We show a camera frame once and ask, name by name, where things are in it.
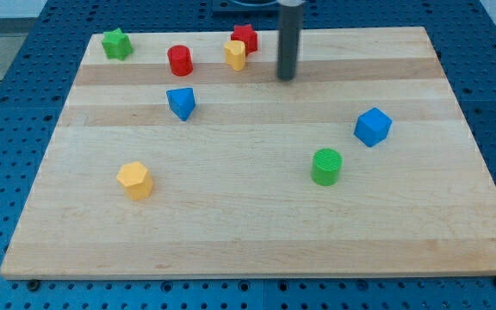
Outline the blue cube block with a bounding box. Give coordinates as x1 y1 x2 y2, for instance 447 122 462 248
354 108 393 147

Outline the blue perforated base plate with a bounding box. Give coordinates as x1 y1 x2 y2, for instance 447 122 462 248
0 1 496 309

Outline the green star block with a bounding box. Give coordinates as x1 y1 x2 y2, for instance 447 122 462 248
102 28 133 61

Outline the yellow hexagon block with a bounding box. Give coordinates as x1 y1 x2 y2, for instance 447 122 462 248
116 161 154 201

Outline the red star block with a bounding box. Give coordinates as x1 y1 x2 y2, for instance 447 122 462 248
230 24 258 56

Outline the red cylinder block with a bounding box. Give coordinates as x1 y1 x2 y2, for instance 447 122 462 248
167 45 193 77

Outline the yellow heart block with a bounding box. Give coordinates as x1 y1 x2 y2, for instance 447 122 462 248
224 40 246 71

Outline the wooden board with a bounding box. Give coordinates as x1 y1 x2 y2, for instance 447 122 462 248
0 27 496 280

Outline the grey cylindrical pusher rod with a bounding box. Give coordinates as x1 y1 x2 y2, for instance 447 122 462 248
276 0 305 81

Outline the green cylinder block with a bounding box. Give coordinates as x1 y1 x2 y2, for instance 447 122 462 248
310 148 343 186

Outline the blue triangle block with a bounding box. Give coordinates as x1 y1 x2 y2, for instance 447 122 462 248
166 88 195 121

